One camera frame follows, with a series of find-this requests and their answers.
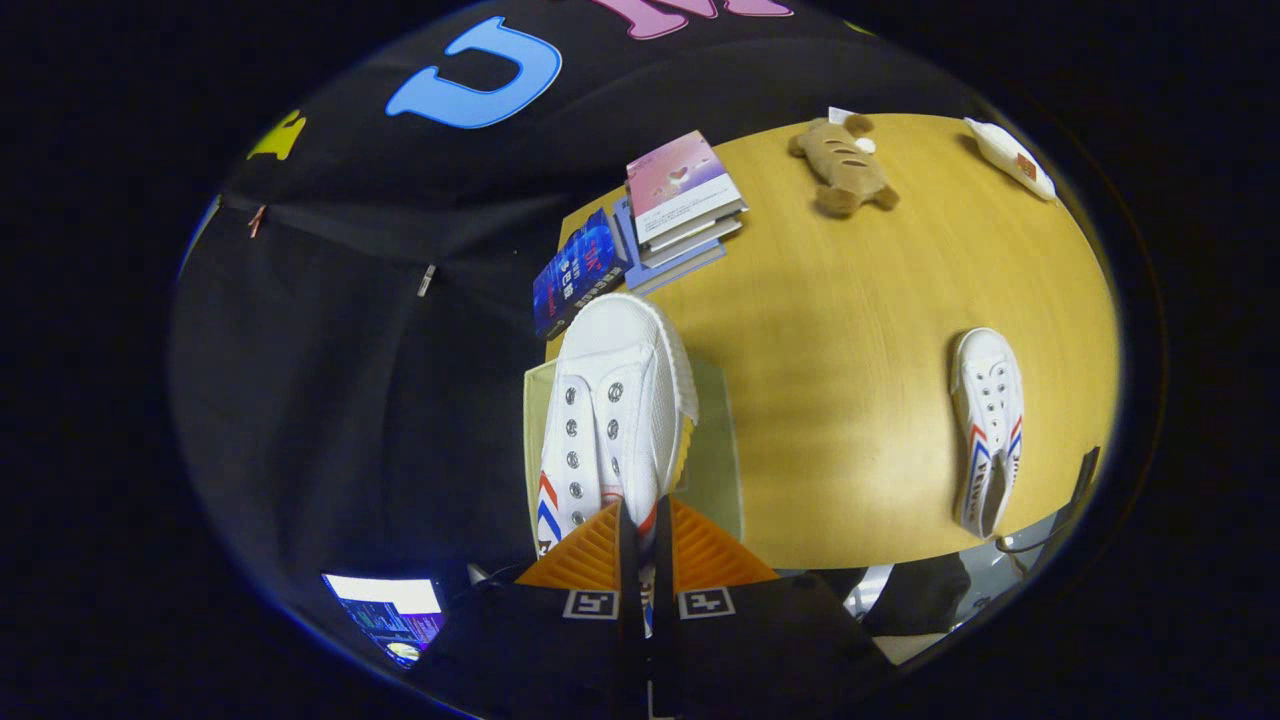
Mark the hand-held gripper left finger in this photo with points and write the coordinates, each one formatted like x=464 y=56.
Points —
x=628 y=570

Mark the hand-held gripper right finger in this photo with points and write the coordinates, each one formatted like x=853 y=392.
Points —
x=665 y=570

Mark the pale green fabric storage box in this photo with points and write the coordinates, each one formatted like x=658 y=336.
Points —
x=715 y=470

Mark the white canvas shoe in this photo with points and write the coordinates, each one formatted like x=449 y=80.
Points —
x=620 y=400
x=988 y=400

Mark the computer monitor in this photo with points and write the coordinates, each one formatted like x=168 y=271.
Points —
x=385 y=610

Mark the dark blue book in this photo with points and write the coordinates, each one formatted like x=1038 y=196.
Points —
x=580 y=270

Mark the grey book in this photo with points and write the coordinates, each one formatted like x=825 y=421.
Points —
x=700 y=240

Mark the white clip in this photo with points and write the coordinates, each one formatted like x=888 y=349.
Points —
x=427 y=280

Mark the pink book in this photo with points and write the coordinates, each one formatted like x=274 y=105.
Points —
x=680 y=185

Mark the brown plush toy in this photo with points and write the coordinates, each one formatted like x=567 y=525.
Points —
x=845 y=170

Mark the pink clip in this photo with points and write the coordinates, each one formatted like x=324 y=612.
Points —
x=257 y=221

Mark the white plush toy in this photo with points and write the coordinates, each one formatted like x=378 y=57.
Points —
x=1010 y=155

